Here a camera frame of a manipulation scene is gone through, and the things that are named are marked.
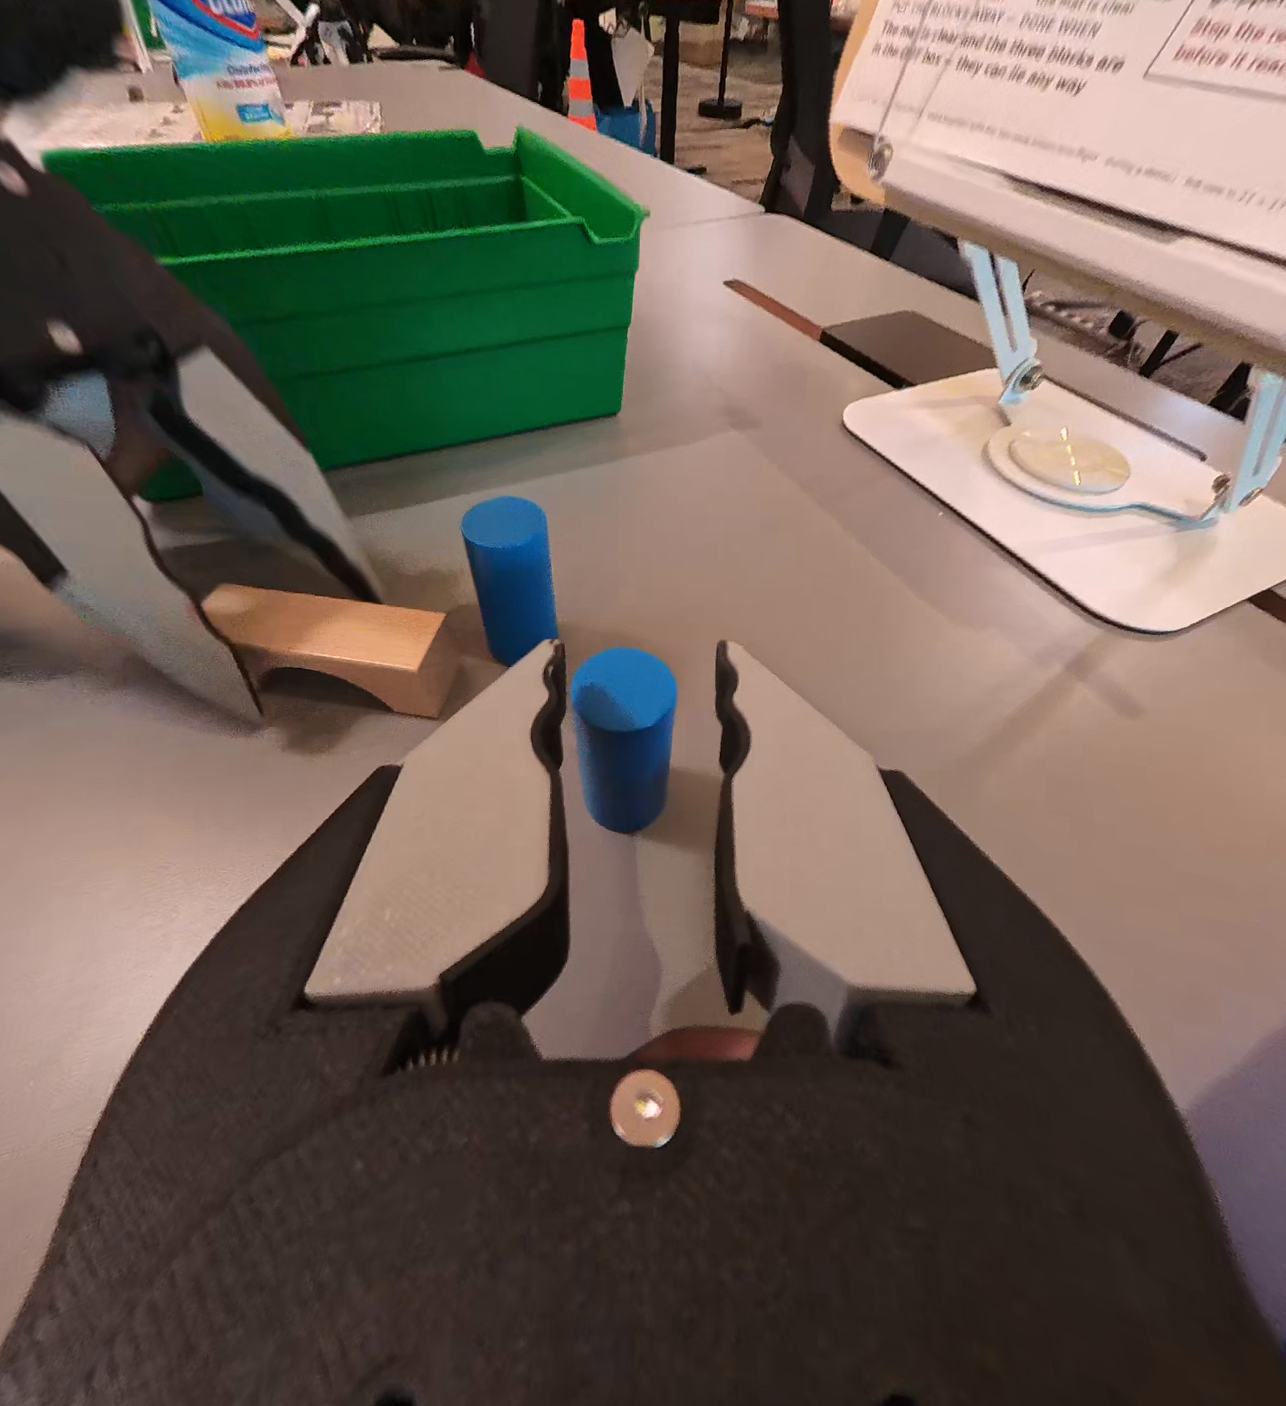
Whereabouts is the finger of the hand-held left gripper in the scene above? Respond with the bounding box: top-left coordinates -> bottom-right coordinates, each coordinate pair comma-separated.
105,345 -> 385,606
0,374 -> 269,725

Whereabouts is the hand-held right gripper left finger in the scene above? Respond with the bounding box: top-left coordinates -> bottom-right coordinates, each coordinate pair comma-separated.
303,640 -> 571,1016

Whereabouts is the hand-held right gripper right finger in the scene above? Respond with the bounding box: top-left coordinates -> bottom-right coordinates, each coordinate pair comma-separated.
715,640 -> 977,1045

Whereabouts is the natural wooden arch block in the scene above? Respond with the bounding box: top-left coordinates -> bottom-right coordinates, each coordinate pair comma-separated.
202,585 -> 461,718

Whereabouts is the blue wooden cylinder block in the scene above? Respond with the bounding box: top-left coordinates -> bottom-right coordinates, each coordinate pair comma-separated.
573,648 -> 679,834
462,496 -> 561,667

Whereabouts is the green plastic bin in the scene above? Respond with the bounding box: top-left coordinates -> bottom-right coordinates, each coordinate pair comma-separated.
43,125 -> 650,501

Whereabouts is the disinfectant wipes canister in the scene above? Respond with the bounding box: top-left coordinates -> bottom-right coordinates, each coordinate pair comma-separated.
149,0 -> 293,142

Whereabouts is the white document stand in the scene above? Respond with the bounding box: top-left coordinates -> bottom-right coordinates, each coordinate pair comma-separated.
844,142 -> 1286,636

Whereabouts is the orange traffic cone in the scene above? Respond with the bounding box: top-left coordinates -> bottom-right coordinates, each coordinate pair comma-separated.
565,19 -> 603,133

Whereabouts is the black desk grommet cover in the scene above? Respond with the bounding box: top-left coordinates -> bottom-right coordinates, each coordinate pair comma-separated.
823,309 -> 998,389

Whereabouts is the black floor lamp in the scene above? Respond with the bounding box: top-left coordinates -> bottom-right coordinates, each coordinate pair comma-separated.
698,0 -> 745,119

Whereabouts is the black office chair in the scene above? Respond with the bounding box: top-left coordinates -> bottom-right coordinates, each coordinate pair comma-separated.
759,0 -> 975,292

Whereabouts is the wooden backing board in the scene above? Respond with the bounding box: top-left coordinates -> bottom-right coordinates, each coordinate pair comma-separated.
831,0 -> 897,205

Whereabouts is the printed instruction sheet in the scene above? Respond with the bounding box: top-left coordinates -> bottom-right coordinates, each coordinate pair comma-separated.
837,0 -> 1286,281

